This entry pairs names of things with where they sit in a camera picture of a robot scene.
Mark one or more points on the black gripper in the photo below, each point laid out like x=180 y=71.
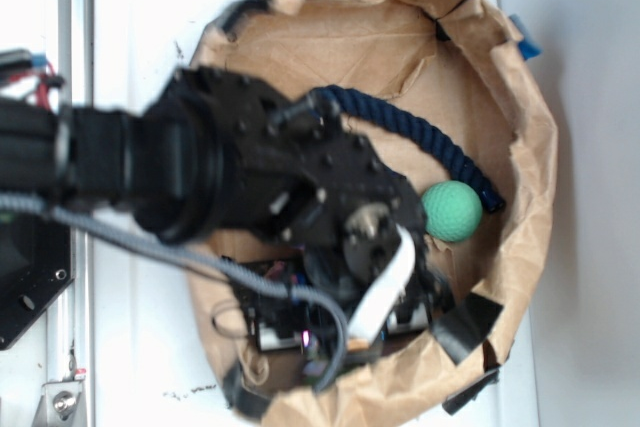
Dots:
x=308 y=183

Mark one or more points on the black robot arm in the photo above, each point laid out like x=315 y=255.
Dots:
x=220 y=150

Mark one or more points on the green rubber ball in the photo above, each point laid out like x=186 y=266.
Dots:
x=453 y=211

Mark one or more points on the brown paper bag bin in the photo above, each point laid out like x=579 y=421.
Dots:
x=458 y=64

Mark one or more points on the white plastic tray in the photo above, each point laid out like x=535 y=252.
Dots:
x=150 y=368

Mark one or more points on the dark blue rope toy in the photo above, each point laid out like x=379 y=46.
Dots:
x=429 y=138

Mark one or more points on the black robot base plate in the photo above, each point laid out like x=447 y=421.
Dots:
x=36 y=267

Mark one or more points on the aluminium frame rail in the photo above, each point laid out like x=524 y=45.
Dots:
x=68 y=394

